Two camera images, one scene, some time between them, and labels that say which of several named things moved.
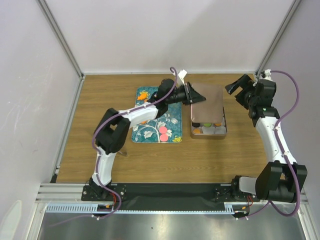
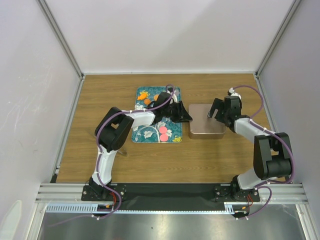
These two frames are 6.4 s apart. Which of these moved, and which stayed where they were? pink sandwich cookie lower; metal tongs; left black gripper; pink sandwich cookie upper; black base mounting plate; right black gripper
Moved: left black gripper; right black gripper
Stayed: pink sandwich cookie upper; metal tongs; black base mounting plate; pink sandwich cookie lower
